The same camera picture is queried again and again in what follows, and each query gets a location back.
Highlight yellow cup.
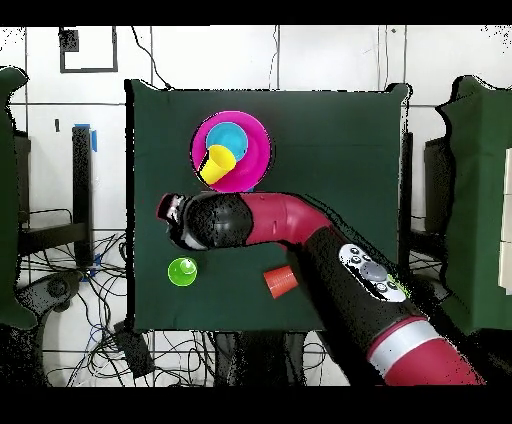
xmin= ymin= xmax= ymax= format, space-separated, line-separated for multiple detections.
xmin=198 ymin=144 xmax=238 ymax=186

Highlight green cup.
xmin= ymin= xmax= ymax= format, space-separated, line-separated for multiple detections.
xmin=166 ymin=256 xmax=199 ymax=288

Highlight black stand with blue tape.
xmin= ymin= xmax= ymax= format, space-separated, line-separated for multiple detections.
xmin=17 ymin=123 xmax=98 ymax=268

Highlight small light blue bowl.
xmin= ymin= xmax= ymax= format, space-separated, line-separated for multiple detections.
xmin=205 ymin=121 xmax=250 ymax=162

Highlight large pink bowl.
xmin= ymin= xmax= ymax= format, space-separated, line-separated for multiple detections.
xmin=190 ymin=110 xmax=273 ymax=194

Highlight orange ribbed cup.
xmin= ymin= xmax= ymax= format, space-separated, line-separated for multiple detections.
xmin=262 ymin=263 xmax=298 ymax=300

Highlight black office chair base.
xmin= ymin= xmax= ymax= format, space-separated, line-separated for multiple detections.
xmin=15 ymin=270 xmax=86 ymax=321

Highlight black power box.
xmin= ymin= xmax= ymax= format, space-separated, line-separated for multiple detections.
xmin=112 ymin=320 xmax=156 ymax=380

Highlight green cloth side table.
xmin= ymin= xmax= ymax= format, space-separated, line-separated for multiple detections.
xmin=0 ymin=65 xmax=39 ymax=331
xmin=434 ymin=74 xmax=512 ymax=338

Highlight dark green tablecloth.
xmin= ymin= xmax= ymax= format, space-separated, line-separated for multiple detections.
xmin=124 ymin=78 xmax=411 ymax=335

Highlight cream boxes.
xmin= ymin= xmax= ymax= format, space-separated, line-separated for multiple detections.
xmin=497 ymin=146 xmax=512 ymax=297

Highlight bundle of floor cables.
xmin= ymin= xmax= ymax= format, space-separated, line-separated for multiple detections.
xmin=17 ymin=231 xmax=209 ymax=387

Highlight black cable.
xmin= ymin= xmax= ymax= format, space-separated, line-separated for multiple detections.
xmin=130 ymin=25 xmax=174 ymax=92

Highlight black square floor frame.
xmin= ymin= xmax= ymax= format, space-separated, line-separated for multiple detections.
xmin=58 ymin=26 xmax=120 ymax=74

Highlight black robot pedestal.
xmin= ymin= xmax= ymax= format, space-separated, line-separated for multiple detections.
xmin=211 ymin=331 xmax=307 ymax=387

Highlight black upright post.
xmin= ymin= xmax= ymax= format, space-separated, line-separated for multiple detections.
xmin=398 ymin=130 xmax=415 ymax=274

